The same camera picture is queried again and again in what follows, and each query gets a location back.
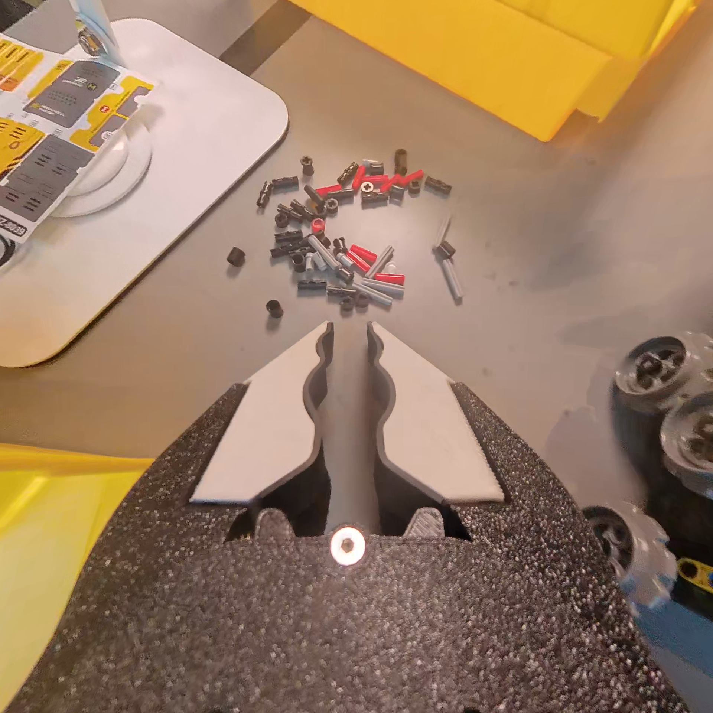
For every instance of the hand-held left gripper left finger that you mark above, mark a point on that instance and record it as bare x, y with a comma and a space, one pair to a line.
262, 440

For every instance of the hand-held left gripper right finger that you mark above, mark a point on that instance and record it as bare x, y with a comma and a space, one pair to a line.
435, 440

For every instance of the black yellow toy brick vehicle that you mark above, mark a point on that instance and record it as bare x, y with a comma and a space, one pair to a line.
657, 373

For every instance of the white document stand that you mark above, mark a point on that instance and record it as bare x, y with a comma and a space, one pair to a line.
201, 134

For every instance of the grey desk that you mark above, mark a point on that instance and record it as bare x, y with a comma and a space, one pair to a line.
535, 256

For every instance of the grey axle pin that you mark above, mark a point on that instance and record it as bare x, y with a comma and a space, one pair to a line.
450, 273

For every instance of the pile of small brick parts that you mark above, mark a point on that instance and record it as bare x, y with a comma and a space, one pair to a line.
334, 234

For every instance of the yellow plastic bin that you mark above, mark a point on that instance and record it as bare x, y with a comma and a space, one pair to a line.
56, 535

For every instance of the sticker sheet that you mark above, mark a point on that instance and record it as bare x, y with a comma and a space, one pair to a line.
67, 134

